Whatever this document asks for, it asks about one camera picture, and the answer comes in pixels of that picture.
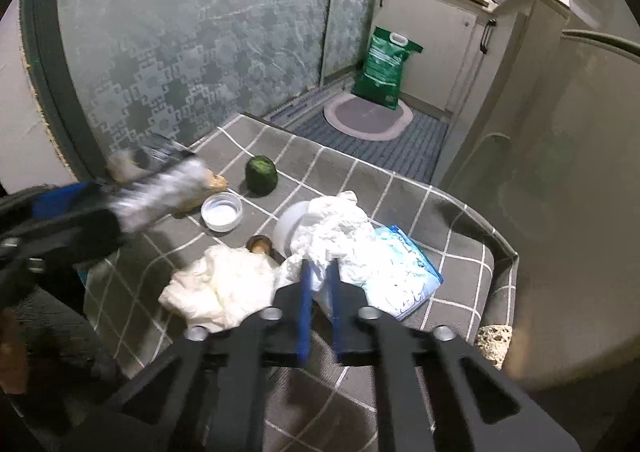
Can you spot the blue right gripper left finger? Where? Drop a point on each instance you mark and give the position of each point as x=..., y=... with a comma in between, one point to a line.
x=305, y=307

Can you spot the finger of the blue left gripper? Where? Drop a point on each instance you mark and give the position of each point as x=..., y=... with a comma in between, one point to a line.
x=75, y=200

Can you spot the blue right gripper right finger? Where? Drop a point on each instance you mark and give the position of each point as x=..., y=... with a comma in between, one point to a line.
x=333, y=280

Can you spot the white tissue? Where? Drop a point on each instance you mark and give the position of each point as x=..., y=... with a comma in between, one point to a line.
x=334, y=227

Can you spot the blue tissue pack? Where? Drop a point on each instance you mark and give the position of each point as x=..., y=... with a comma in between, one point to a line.
x=405, y=271

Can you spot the brown nut shell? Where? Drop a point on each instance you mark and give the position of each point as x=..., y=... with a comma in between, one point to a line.
x=260, y=244

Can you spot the silver foil wrapper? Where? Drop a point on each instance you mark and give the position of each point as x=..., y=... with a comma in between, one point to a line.
x=142, y=202

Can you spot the white paper towel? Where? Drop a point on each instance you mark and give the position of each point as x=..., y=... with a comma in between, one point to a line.
x=222, y=288

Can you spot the ginger root piece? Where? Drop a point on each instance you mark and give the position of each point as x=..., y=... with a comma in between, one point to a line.
x=215, y=184

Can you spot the white kitchen cabinet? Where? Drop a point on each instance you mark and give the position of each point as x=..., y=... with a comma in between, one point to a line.
x=464, y=45

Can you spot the grey checkered tablecloth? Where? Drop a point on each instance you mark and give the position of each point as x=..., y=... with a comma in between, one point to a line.
x=301, y=200

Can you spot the green round fruit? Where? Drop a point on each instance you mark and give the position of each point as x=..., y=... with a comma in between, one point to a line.
x=261, y=175

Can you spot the small white plastic lid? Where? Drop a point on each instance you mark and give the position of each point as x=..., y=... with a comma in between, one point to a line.
x=222, y=212

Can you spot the striped blue floor mat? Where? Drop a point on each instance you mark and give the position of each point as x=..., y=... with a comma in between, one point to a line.
x=406, y=140

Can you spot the oval grey pink mat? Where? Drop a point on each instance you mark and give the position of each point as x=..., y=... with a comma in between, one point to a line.
x=365, y=120

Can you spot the frosted sliding glass door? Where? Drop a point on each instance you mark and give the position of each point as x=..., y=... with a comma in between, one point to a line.
x=108, y=73

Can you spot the green rice bag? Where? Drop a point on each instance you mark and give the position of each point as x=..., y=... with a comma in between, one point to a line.
x=381, y=75

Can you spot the white refrigerator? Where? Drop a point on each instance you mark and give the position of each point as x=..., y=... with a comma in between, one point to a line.
x=551, y=160

